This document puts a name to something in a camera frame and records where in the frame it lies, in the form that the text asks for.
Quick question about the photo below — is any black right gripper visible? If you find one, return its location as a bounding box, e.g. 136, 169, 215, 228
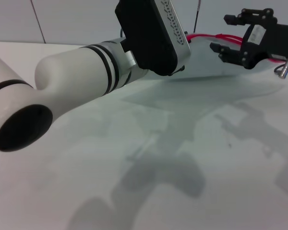
209, 7, 288, 70

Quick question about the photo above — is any clear document bag red zipper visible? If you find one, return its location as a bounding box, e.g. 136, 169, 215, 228
156, 33, 288, 82

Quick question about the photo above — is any thin black hanging cable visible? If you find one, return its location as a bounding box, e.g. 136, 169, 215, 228
192, 0, 203, 34

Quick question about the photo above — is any silver cable connector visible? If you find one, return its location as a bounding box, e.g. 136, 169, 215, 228
274, 59, 288, 79

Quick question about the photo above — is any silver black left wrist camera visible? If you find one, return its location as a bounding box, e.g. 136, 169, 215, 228
114, 0, 192, 77

